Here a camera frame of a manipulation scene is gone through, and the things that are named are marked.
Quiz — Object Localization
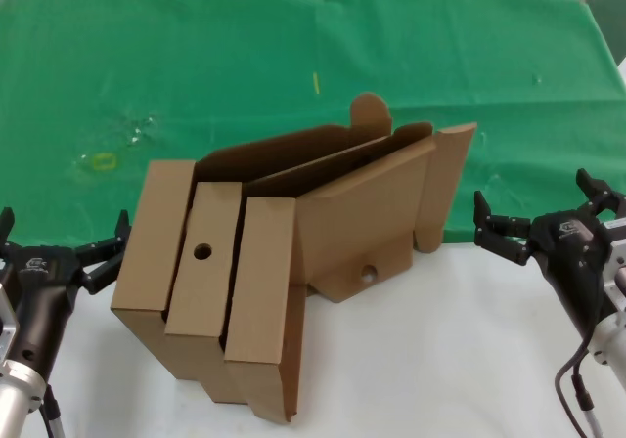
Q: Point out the clear plastic scraps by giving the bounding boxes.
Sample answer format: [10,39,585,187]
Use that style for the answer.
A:
[114,112,162,147]

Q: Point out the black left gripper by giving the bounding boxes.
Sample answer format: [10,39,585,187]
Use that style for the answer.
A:
[0,206,132,375]

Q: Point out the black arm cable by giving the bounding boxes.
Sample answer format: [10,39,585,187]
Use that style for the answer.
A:
[41,381,64,438]
[555,337,597,438]

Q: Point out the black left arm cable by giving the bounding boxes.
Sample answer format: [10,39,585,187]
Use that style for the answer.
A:
[41,381,64,438]

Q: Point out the large outer cardboard box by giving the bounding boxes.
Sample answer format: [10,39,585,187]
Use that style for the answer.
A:
[110,92,392,403]

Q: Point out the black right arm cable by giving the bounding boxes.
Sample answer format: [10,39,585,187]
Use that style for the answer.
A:
[555,337,597,438]

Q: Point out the green table cloth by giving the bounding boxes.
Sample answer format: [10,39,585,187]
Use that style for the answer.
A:
[0,0,626,249]

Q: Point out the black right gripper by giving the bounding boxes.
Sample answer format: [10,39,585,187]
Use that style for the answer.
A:
[472,167,626,341]

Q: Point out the cardboard box with recycle print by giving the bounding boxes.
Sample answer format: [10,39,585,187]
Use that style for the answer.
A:
[163,120,435,405]

